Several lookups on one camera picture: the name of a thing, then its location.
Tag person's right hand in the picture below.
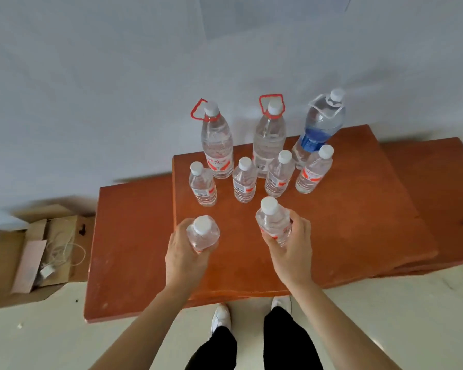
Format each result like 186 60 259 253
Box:
260 209 315 291

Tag person's left hand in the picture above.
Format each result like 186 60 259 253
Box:
165 217 221 293

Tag small white-capped water bottle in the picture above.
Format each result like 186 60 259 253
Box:
232 156 258 204
186 214 221 254
188 161 218 208
255 196 293 247
295 144 335 195
264 150 296 198

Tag orange wooden cabinet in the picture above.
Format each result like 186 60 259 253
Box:
83 125 463 324

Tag red-handled medium water bottle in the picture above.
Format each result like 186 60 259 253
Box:
252 93 287 179
189 98 235 180

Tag blue-label Aquafina bottle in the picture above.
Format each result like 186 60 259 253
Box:
291 88 347 170

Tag person's left forearm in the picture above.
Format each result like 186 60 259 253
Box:
88 283 198 370

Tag person's right forearm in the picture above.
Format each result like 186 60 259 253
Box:
288 282 402 370

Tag person's white shoe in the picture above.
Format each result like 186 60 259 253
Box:
210 303 232 336
271 295 293 316

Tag person's black trousers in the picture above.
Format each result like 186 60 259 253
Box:
185 306 325 370

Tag open cardboard box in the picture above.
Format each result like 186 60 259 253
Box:
13 203 97 288
0 219 49 311

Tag white charger cable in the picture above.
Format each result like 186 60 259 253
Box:
38 231 87 280

